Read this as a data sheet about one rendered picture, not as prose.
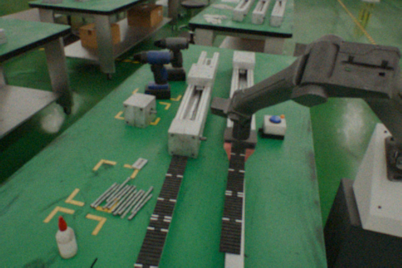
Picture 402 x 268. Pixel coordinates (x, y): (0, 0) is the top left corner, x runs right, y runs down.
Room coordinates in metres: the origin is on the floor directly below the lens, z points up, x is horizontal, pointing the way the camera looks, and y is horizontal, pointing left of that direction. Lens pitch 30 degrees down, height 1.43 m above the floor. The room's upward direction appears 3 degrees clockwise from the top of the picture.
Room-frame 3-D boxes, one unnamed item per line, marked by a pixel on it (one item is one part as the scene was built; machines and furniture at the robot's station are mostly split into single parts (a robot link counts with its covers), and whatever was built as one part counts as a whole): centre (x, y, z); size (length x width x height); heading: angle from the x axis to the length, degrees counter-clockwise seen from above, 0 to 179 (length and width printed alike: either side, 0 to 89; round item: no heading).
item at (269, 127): (1.03, -0.28, 0.81); 0.10 x 0.08 x 0.06; 84
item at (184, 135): (0.89, 0.04, 0.83); 0.12 x 0.09 x 0.10; 84
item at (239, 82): (1.32, -0.19, 0.82); 0.80 x 0.10 x 0.09; 174
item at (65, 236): (0.46, 0.29, 0.84); 0.04 x 0.04 x 0.12
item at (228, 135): (0.83, -0.13, 0.91); 0.10 x 0.07 x 0.07; 84
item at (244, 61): (1.57, -0.21, 0.87); 0.16 x 0.11 x 0.07; 174
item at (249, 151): (0.83, -0.14, 0.84); 0.07 x 0.07 x 0.09; 84
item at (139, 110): (1.07, 0.23, 0.83); 0.11 x 0.10 x 0.10; 74
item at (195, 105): (1.34, 0.00, 0.82); 0.80 x 0.10 x 0.09; 174
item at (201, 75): (1.34, 0.00, 0.87); 0.16 x 0.11 x 0.07; 174
